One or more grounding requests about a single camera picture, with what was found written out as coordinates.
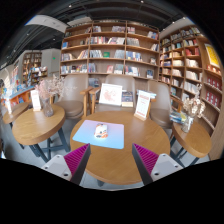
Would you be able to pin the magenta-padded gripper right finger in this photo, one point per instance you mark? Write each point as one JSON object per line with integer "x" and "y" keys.
{"x": 145, "y": 160}

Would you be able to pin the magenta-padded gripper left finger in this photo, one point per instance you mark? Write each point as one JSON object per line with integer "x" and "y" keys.
{"x": 77, "y": 160}

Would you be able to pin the white orange patterned computer mouse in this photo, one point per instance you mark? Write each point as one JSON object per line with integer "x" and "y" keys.
{"x": 101, "y": 130}

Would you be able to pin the blue pink gradient mouse pad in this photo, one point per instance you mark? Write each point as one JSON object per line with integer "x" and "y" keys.
{"x": 86, "y": 135}

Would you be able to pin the round wooden side table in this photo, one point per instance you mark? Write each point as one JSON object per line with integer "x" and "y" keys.
{"x": 38, "y": 126}
{"x": 193, "y": 140}

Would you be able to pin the blue magazine stack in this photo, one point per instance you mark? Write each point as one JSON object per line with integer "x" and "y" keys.
{"x": 176, "y": 117}

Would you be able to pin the beige wooden armchair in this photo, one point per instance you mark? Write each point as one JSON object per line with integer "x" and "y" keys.
{"x": 71, "y": 100}
{"x": 161, "y": 106}
{"x": 116, "y": 79}

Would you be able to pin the white sign on wooden base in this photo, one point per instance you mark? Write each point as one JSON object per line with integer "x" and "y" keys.
{"x": 142, "y": 104}

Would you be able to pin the dark cover book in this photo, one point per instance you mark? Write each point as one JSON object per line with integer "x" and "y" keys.
{"x": 127, "y": 98}

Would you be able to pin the light blue book stack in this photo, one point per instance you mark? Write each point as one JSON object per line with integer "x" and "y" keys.
{"x": 153, "y": 95}

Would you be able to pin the small white table sign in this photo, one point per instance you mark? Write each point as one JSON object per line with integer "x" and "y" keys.
{"x": 36, "y": 100}

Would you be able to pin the white framed red picture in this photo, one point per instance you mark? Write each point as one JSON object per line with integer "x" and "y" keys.
{"x": 110, "y": 94}

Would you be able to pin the distant round wooden table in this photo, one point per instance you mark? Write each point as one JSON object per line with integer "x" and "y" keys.
{"x": 16, "y": 111}

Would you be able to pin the curved wooden bookshelf unit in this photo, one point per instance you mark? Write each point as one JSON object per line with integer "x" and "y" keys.
{"x": 186, "y": 63}

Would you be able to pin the small distant wooden bookshelf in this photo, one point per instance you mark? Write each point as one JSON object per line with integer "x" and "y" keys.
{"x": 31, "y": 65}

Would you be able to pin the wide wooden bookshelf unit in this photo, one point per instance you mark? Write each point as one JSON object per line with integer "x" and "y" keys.
{"x": 106, "y": 46}

